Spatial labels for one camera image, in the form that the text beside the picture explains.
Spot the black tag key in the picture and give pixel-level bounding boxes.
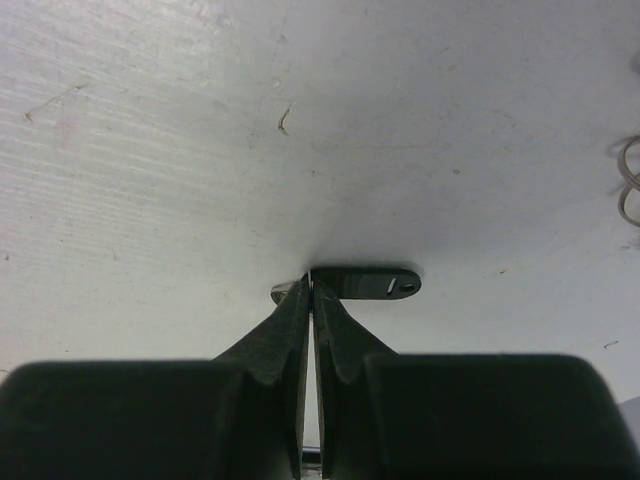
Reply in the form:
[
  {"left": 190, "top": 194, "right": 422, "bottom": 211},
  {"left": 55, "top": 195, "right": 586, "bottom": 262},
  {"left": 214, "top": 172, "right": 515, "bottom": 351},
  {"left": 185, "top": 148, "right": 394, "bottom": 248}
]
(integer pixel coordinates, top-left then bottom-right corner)
[{"left": 270, "top": 265, "right": 422, "bottom": 304}]

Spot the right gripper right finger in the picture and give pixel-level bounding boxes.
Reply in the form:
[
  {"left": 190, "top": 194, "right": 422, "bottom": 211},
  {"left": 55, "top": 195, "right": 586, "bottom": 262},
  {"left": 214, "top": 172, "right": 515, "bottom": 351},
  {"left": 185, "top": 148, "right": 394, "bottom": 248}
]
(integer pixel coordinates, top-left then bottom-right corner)
[{"left": 313, "top": 284, "right": 639, "bottom": 479}]

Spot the white disc wire keyring holder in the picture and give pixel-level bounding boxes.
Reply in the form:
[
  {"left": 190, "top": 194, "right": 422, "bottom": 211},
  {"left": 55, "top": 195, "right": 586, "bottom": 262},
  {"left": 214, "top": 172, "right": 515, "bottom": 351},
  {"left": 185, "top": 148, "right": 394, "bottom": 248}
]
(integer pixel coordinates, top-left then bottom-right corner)
[{"left": 616, "top": 133, "right": 639, "bottom": 228}]

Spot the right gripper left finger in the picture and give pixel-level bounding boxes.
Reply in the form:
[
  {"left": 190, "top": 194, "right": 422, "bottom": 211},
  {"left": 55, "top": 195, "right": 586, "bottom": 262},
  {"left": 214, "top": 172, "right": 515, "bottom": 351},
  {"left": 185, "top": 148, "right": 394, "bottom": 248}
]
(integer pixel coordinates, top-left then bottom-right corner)
[{"left": 1, "top": 281, "right": 310, "bottom": 479}]

